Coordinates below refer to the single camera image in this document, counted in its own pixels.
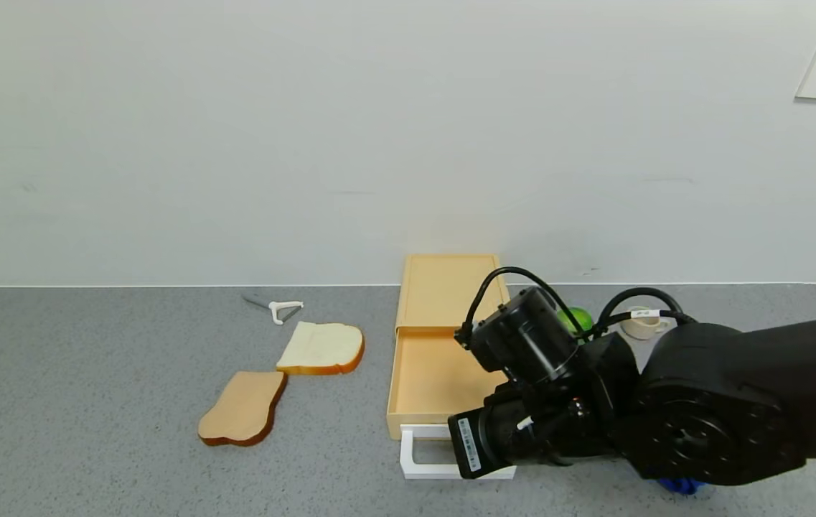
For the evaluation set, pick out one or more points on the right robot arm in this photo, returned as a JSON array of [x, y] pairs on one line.
[[723, 402]]

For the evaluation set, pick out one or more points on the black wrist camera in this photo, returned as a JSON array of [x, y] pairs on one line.
[[526, 337]]

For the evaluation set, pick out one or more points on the white bread slice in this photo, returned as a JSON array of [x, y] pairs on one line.
[[323, 348]]

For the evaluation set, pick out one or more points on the small beige cup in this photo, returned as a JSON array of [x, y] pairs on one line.
[[639, 327]]

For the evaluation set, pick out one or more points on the blue cloth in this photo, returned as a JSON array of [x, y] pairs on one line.
[[680, 486]]

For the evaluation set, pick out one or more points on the white peeler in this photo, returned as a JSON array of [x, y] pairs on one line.
[[278, 309]]

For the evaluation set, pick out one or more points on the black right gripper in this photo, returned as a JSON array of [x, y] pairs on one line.
[[469, 445]]

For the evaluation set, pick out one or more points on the green lime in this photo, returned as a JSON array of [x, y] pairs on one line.
[[580, 316]]

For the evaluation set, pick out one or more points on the tan bread slice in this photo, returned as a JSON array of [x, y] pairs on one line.
[[242, 408]]

